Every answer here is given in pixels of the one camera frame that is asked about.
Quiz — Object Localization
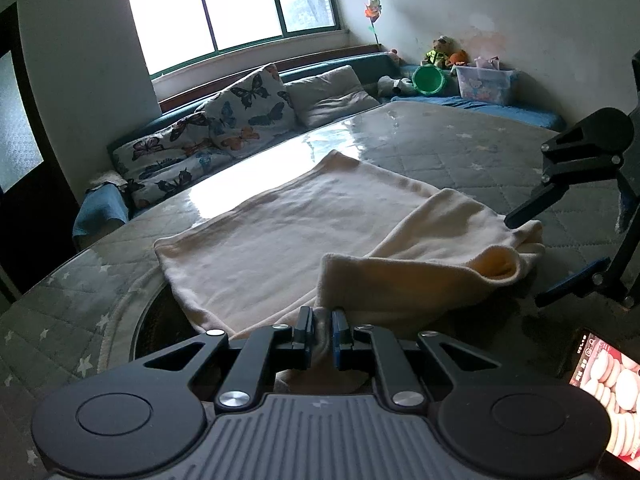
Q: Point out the green plastic basin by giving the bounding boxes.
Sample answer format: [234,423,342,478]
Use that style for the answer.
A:
[411,63,446,97]

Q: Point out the green framed window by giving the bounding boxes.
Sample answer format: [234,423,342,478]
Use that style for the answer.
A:
[122,0,346,78]

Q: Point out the grey plush toy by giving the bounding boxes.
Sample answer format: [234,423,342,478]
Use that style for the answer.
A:
[376,75,416,98]

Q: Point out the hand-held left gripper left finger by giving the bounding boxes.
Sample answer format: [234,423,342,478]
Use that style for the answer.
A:
[141,306,317,413]

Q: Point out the long butterfly print pillow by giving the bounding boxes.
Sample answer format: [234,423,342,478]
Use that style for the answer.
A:
[107,112,236,208]

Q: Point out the clear plastic storage box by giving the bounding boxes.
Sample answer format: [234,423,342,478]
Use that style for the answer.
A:
[454,64,518,107]

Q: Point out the round black induction cooktop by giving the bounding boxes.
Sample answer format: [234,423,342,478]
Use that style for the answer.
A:
[131,280,241,361]

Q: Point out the teddy bear plush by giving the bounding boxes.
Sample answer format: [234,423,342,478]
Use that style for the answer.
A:
[424,35,453,68]

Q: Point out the cream fleece garment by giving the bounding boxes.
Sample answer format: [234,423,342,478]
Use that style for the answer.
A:
[154,150,546,396]

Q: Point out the colourful pinwheel toy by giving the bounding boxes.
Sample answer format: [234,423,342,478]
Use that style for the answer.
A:
[363,0,383,53]

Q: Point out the dark wooden door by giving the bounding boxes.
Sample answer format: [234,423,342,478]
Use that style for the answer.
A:
[0,2,81,306]

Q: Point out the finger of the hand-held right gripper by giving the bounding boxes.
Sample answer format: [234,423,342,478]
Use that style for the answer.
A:
[534,175,640,311]
[504,121,627,230]

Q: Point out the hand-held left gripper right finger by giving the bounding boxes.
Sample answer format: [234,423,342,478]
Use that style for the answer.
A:
[330,308,501,411]

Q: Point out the white fluffy towel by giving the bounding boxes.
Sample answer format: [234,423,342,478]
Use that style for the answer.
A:
[85,170,128,193]

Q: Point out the square butterfly print pillow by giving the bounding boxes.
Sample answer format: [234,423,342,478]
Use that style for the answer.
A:
[195,62,301,156]

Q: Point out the smartphone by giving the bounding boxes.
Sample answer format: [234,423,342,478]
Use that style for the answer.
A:
[567,327,640,461]

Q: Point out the blue blanket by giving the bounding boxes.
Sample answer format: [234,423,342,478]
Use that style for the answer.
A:
[72,182,132,251]

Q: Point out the beige pillow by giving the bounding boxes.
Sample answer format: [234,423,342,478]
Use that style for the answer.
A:
[286,66,381,128]

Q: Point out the teal sofa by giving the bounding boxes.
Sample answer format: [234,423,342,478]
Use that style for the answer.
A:
[107,51,568,181]

